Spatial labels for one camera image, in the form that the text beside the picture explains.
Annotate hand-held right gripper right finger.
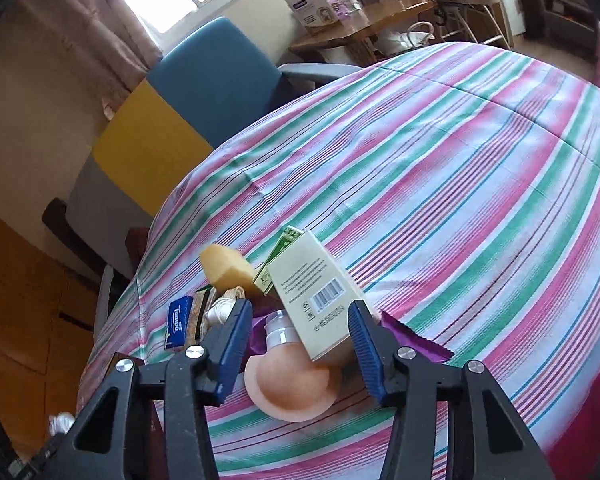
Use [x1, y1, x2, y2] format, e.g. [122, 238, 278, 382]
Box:
[346, 299, 556, 480]

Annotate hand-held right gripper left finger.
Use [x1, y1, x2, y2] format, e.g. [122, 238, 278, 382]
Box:
[42, 299, 254, 480]

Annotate white cord bundle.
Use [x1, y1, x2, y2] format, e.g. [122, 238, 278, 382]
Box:
[204, 285, 247, 330]

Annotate peach round pump bottle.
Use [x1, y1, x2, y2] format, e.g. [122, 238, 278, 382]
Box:
[244, 309, 344, 423]

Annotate cream barcode box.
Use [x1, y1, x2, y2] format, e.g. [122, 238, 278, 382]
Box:
[269, 231, 368, 363]

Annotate purple packet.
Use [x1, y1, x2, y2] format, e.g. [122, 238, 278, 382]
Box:
[250, 310, 454, 367]

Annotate brown patterned packet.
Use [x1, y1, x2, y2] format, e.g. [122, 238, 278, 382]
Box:
[182, 285, 218, 346]

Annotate blue tissue packet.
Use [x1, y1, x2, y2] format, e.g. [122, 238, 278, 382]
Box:
[164, 294, 197, 352]

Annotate green and cream box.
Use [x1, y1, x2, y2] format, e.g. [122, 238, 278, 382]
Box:
[252, 226, 307, 297]

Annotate yellow sponge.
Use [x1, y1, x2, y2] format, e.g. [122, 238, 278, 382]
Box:
[200, 244, 262, 292]

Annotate dark red cushion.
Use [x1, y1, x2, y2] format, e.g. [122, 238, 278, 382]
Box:
[126, 226, 152, 282]

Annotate striped bed sheet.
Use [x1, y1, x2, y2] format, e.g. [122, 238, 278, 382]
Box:
[77, 41, 600, 480]

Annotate white crumpled paper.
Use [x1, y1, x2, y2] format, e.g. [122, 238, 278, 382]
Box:
[49, 411, 77, 437]

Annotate wooden cabinet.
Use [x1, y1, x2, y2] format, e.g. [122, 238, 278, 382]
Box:
[0, 199, 108, 461]

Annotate blue yellow grey armchair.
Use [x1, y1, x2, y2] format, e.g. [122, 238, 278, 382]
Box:
[41, 16, 364, 333]

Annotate wooden side table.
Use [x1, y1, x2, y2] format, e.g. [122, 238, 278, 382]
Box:
[287, 0, 437, 63]

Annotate purple lidded jars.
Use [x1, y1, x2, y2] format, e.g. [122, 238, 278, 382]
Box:
[329, 0, 367, 27]

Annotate white printed carton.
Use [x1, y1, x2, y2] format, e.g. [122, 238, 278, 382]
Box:
[281, 0, 332, 29]

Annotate pink brown curtain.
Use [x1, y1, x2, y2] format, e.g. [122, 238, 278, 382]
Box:
[16, 0, 162, 107]

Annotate metal rack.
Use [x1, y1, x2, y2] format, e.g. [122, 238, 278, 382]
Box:
[429, 0, 512, 52]

